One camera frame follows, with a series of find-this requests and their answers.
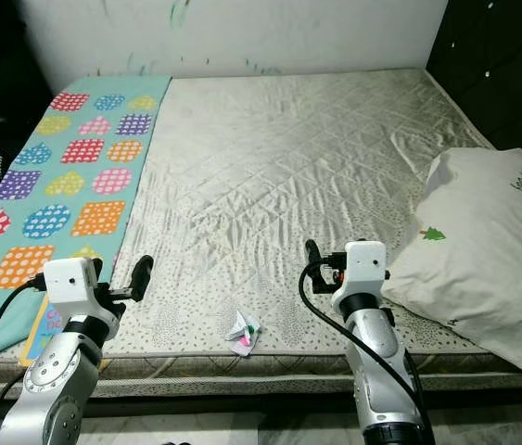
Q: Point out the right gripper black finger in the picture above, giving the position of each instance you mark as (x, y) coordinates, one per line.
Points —
(314, 262)

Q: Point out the blue yellow children's book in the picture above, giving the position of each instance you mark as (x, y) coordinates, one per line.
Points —
(40, 334)

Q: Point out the white paper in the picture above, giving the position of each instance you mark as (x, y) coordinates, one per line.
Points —
(242, 334)

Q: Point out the white pillow with tree print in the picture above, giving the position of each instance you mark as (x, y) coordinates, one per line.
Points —
(474, 250)

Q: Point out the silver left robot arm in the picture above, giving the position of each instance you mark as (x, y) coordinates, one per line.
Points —
(61, 389)

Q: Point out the grey quilted mattress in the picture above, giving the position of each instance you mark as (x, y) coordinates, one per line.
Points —
(298, 167)

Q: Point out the dark bed base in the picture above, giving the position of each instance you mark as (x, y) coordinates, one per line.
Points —
(251, 400)

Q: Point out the dark tufted headboard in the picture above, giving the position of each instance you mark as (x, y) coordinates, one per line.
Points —
(502, 65)

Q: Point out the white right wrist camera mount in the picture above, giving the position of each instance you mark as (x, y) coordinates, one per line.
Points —
(365, 267)

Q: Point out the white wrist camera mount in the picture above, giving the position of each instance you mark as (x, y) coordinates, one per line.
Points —
(70, 286)
(365, 267)

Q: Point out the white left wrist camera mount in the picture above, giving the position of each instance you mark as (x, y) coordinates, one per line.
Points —
(70, 286)

